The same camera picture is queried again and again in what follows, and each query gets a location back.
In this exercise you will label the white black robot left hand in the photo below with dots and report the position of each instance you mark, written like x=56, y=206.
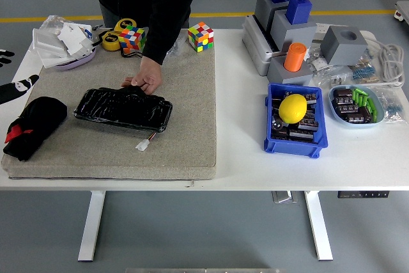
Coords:
x=19, y=87

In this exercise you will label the bag of blue resistors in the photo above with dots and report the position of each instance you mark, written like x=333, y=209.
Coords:
x=388, y=106
x=364, y=71

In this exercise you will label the small bag of white parts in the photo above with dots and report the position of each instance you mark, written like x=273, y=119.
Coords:
x=316, y=60

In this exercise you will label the purple tray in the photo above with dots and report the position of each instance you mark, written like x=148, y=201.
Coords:
x=81, y=61

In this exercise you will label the clear plastic bag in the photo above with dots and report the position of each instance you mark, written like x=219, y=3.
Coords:
x=52, y=22

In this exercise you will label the grey block holder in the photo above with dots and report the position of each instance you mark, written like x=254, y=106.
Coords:
x=263, y=7
x=294, y=34
x=297, y=78

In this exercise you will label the yellow lemon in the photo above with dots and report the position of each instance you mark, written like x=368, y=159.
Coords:
x=292, y=108

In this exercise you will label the yellow tape measure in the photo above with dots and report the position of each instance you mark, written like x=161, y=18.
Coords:
x=123, y=25
x=111, y=41

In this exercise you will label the black desk control panel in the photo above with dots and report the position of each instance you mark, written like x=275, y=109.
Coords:
x=364, y=194

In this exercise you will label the orange cylinder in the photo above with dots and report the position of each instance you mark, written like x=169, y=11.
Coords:
x=294, y=57

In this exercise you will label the person's left hand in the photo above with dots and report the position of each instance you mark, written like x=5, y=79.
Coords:
x=148, y=74

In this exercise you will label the colourful puzzle cube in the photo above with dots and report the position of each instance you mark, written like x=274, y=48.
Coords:
x=132, y=39
x=200, y=37

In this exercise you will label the white flat plate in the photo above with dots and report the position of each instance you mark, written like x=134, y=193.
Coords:
x=52, y=61

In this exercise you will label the green battery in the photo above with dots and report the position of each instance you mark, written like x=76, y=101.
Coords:
x=361, y=100
x=360, y=90
x=375, y=115
x=355, y=96
x=371, y=106

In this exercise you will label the black rag with red tag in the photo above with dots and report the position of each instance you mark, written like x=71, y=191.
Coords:
x=41, y=116

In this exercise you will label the clear bag of screws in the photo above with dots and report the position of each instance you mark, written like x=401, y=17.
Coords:
x=177, y=47

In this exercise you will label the blue plastic bin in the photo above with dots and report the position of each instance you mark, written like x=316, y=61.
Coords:
x=287, y=150

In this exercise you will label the small blue white part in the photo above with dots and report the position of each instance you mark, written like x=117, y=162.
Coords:
x=89, y=33

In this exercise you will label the grey-brown mat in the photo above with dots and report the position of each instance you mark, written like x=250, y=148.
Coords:
x=185, y=110

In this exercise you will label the white table leg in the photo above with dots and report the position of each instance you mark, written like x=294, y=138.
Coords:
x=91, y=225
x=318, y=225

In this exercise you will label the clear bag with plug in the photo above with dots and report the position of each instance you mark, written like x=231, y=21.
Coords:
x=332, y=78

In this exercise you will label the grey block with round hole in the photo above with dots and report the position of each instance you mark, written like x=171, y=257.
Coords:
x=342, y=50

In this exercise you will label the person's left forearm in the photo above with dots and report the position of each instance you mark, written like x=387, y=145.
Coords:
x=159, y=46

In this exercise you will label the metal bracket under table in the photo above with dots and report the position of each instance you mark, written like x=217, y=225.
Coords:
x=284, y=197

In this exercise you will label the light blue dish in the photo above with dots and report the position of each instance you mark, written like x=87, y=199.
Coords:
x=358, y=126

